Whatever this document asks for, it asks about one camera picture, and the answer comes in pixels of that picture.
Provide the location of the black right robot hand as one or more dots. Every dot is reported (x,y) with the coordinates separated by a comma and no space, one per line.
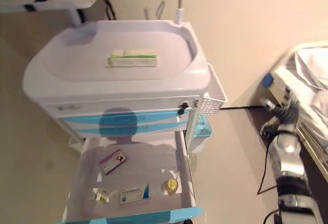
(284,119)

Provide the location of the white blue cart drawer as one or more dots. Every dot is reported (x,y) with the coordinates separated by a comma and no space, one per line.
(159,213)
(159,127)
(153,119)

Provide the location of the white green medicine box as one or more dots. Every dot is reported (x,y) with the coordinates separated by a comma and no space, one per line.
(133,60)

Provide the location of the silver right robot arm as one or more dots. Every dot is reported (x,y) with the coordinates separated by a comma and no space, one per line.
(292,172)

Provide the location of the white blue medicine box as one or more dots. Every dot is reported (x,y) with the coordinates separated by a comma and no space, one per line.
(133,194)

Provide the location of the purple white medicine box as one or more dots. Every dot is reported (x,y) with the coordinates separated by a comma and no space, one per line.
(112,162)

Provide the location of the blue tape patch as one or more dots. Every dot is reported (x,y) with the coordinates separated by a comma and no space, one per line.
(267,80)

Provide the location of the white bed sheet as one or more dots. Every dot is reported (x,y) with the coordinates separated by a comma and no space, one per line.
(307,80)

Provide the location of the white perforated side basket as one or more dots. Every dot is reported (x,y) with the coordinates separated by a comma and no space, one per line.
(214,101)

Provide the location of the metal cart latch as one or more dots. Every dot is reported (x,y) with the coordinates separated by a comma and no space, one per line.
(196,103)

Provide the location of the black-headed key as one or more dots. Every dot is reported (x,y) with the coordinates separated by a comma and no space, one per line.
(184,105)

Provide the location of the gold cap bottle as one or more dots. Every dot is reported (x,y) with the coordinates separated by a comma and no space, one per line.
(171,185)

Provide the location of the metal IV pole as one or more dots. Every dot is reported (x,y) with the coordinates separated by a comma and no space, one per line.
(180,16)

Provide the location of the small blister pack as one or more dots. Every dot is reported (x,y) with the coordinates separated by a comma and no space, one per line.
(98,195)

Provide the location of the white medical cart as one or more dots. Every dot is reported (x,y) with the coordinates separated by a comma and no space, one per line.
(77,80)

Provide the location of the cart label sticker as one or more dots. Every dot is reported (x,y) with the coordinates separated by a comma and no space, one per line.
(68,107)

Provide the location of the white hospital bed frame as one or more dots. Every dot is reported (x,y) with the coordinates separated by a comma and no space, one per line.
(315,144)

